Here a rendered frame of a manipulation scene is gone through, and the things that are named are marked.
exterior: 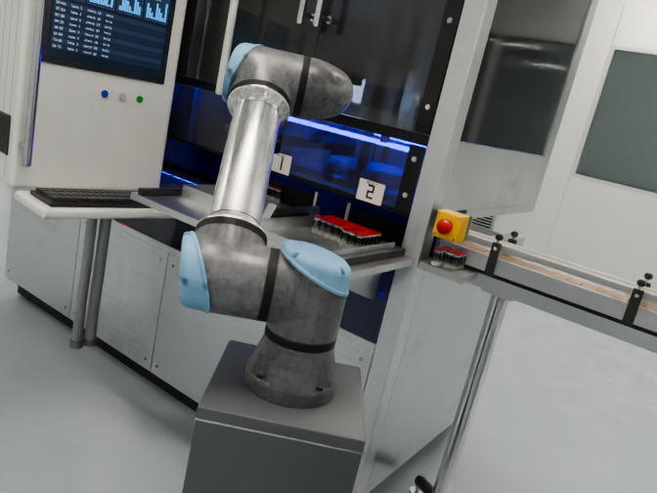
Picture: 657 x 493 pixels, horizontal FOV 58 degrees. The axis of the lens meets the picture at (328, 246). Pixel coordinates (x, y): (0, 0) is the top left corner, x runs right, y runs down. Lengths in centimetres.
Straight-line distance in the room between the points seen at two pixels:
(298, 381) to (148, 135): 135
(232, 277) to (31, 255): 222
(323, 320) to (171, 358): 148
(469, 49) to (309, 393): 100
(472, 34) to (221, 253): 96
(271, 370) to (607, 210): 540
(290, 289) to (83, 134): 124
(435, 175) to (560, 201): 466
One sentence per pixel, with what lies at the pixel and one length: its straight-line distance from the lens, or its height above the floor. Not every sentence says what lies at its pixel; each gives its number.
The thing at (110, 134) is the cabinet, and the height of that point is 99.
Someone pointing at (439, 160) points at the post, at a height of 115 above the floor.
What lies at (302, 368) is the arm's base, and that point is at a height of 85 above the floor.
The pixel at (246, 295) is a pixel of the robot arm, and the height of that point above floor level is 95.
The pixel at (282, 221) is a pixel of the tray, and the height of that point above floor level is 90.
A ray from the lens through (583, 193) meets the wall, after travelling 618.
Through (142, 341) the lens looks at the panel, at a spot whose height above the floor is 19.
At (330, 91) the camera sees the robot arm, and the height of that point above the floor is 126.
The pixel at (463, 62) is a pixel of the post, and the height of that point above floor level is 141.
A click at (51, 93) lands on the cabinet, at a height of 109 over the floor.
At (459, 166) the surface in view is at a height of 114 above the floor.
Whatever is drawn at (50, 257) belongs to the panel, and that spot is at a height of 31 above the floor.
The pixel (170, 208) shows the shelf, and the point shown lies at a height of 88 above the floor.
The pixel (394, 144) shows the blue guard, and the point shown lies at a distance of 166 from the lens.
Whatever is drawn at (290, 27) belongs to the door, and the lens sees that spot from 193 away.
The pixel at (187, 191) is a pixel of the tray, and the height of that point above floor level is 90.
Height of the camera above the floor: 125
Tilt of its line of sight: 14 degrees down
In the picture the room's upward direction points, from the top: 13 degrees clockwise
